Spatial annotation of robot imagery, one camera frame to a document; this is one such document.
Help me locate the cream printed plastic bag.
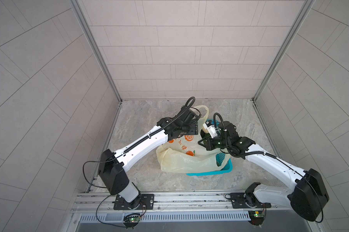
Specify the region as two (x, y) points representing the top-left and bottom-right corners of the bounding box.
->
(156, 105), (231, 175)

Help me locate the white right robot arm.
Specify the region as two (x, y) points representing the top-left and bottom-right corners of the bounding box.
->
(198, 113), (329, 222)

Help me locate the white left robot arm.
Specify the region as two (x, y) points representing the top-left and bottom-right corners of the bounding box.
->
(98, 97), (201, 209)

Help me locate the teal plastic basket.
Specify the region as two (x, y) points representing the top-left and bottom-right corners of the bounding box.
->
(188, 113), (233, 177)

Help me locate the right green circuit board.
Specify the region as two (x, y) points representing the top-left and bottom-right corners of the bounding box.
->
(248, 210), (265, 226)

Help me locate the green circuit board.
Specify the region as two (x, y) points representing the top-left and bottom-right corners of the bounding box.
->
(248, 210), (265, 226)
(123, 213), (141, 228)

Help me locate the left green circuit board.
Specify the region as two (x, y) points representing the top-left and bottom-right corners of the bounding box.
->
(123, 213), (141, 228)

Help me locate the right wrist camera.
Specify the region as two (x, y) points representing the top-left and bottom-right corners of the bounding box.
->
(202, 120), (219, 138)

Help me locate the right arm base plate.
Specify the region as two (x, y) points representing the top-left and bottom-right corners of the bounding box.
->
(225, 192), (272, 209)

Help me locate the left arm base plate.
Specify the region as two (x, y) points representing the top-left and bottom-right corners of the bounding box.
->
(114, 193), (155, 210)

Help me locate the aluminium mounting rail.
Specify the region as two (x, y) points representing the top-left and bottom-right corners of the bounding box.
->
(72, 189), (291, 213)

